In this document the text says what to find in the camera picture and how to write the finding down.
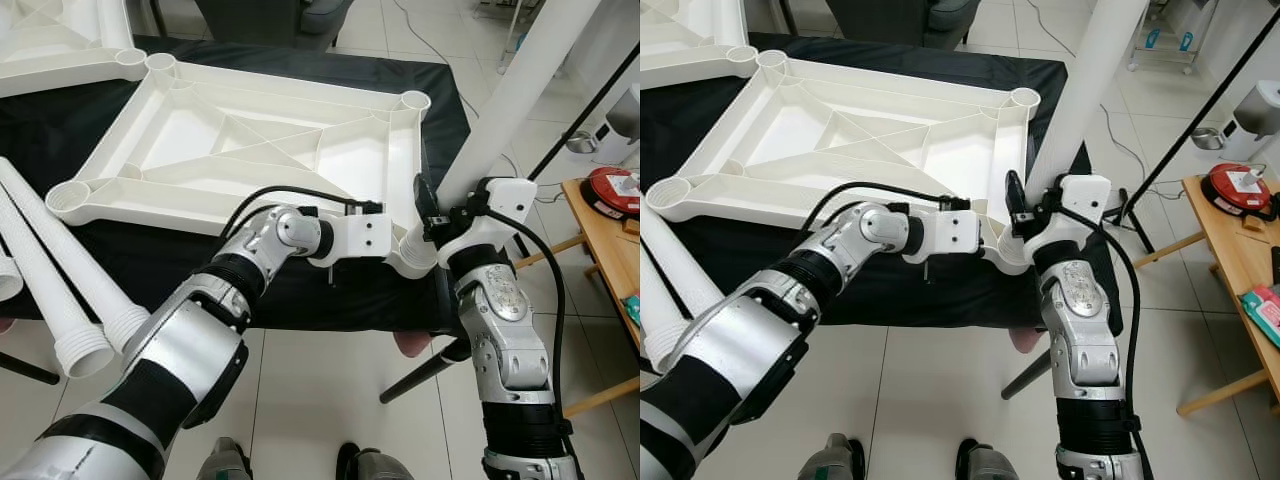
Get white plastic table top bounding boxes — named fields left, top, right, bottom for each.
left=0, top=0, right=151, bottom=99
left=45, top=53, right=443, bottom=281
left=645, top=50, right=1043, bottom=276
left=640, top=0, right=763, bottom=99

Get wooden side table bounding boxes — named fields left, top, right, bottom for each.
left=1130, top=172, right=1280, bottom=416
left=535, top=178, right=641, bottom=416

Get black stand pole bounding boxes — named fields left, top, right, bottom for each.
left=1140, top=35, right=1280, bottom=201
left=528, top=45, right=641, bottom=181

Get black table leg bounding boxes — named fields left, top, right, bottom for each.
left=380, top=340, right=471, bottom=405
left=1000, top=350, right=1051, bottom=401
left=0, top=350, right=61, bottom=386

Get white floor appliance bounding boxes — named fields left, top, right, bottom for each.
left=595, top=90, right=641, bottom=166
left=1230, top=80, right=1280, bottom=161

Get dark grey armchair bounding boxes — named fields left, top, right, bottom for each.
left=825, top=0, right=986, bottom=49
left=195, top=0, right=356, bottom=51

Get grey robot right leg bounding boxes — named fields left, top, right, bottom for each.
left=335, top=442, right=413, bottom=480
left=955, top=438, right=1021, bottom=480

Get grey robot leg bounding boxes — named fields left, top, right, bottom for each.
left=335, top=442, right=413, bottom=480
left=798, top=433, right=863, bottom=480
left=195, top=437, right=253, bottom=480
left=955, top=438, right=1021, bottom=480

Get grey robot left leg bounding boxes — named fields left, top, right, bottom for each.
left=798, top=433, right=863, bottom=480
left=195, top=437, right=253, bottom=480

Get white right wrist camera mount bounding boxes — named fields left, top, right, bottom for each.
left=437, top=177, right=539, bottom=271
left=1030, top=175, right=1113, bottom=266

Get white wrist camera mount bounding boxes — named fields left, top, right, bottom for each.
left=322, top=200, right=393, bottom=269
left=1030, top=175, right=1113, bottom=266
left=437, top=177, right=539, bottom=271
left=915, top=198, right=983, bottom=263

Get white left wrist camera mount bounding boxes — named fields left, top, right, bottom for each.
left=322, top=200, right=393, bottom=269
left=915, top=198, right=983, bottom=263

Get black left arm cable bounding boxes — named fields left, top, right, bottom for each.
left=218, top=185, right=386, bottom=241
left=800, top=180, right=971, bottom=236

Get red cable reel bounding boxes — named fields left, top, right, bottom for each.
left=583, top=166, right=641, bottom=219
left=1205, top=162, right=1274, bottom=216

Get white wire rolling rack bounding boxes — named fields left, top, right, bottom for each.
left=1128, top=20, right=1201, bottom=73

